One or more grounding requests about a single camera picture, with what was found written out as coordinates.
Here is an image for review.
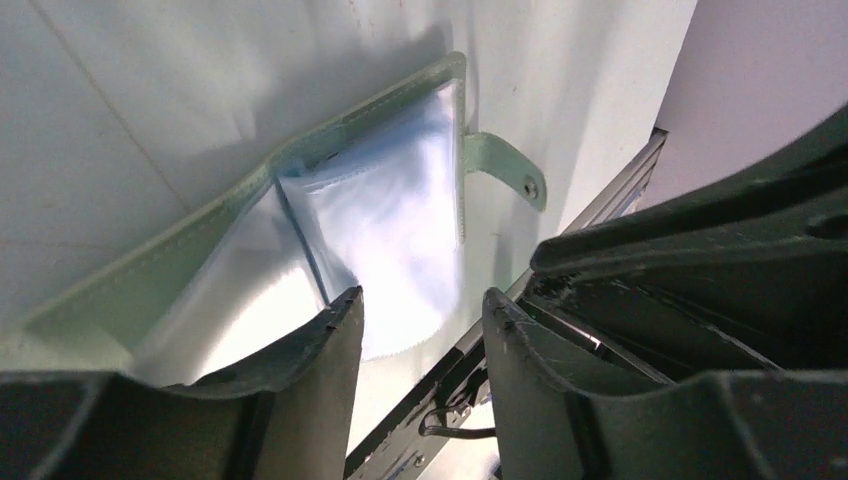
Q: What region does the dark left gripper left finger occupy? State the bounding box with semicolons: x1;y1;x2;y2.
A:
1;287;364;479

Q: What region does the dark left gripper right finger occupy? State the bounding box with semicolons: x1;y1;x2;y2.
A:
482;288;847;479

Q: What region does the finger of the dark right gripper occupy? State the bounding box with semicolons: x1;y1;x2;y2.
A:
530;109;847;278
516;198;848;386

